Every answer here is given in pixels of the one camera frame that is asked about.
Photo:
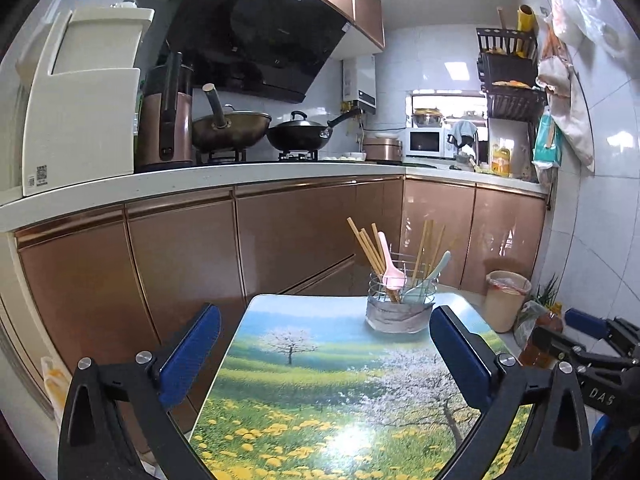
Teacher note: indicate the cream countertop appliance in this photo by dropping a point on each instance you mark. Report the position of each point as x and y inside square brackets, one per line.
[80, 125]

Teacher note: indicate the light blue plastic spoon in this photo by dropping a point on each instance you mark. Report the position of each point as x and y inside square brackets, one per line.
[435, 272]

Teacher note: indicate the beige waste bin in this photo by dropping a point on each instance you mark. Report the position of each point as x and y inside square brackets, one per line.
[502, 307]

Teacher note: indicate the gas stove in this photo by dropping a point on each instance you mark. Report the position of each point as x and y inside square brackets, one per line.
[300, 156]

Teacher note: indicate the copper wall cabinet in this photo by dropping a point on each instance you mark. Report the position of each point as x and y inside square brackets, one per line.
[367, 5]

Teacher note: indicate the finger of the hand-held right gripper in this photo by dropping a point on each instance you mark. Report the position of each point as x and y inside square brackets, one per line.
[585, 321]
[550, 342]

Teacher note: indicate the pink plastic spoon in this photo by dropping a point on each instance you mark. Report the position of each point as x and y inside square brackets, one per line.
[392, 275]

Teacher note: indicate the green tissue packet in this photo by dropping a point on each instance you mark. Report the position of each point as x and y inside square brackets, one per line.
[545, 145]

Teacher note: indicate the steel pot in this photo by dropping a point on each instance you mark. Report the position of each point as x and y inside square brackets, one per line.
[427, 117]

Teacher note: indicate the copper lower kitchen cabinets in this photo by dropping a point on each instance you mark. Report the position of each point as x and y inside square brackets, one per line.
[175, 260]

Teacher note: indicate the black wok with lid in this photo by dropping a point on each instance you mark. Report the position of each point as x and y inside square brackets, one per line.
[295, 137]

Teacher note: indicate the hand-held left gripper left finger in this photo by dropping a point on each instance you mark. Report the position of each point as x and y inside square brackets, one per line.
[192, 355]

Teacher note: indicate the copper electric kettle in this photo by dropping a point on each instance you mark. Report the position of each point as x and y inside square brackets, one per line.
[152, 130]

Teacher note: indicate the black range hood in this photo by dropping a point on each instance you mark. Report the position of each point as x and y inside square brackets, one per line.
[250, 25]

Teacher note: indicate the bag of green onions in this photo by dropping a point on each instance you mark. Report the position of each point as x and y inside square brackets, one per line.
[547, 290]

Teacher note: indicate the light blue towel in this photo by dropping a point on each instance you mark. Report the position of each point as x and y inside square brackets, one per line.
[462, 131]

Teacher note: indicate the copper rice cooker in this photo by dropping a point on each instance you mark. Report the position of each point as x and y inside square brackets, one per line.
[382, 149]

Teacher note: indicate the yellow roll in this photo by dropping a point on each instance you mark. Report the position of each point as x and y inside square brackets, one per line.
[527, 17]

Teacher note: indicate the black dish rack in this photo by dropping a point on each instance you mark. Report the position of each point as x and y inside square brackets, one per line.
[507, 67]

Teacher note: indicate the bunch of wooden chopsticks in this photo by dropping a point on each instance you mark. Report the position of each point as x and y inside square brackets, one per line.
[357, 235]

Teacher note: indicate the white water heater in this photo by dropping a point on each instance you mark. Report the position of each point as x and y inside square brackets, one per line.
[362, 77]

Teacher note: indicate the yellow white cloth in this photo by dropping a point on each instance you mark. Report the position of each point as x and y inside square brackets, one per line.
[52, 380]

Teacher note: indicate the amber oil bottle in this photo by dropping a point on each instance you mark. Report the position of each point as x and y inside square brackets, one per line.
[550, 321]

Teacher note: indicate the white microwave oven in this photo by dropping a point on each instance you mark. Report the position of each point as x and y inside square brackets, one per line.
[425, 142]

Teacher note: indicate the white speckled countertop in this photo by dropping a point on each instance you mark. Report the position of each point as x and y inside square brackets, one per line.
[200, 180]

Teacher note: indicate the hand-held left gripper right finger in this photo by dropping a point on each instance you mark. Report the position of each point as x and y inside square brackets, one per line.
[457, 355]

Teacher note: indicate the hanging white plastic bags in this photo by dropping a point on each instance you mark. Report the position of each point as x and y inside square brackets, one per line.
[575, 120]

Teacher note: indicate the yellow oil bottle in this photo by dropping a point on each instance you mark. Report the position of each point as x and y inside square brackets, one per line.
[500, 162]

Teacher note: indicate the brass wok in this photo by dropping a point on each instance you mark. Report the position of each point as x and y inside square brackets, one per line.
[235, 132]

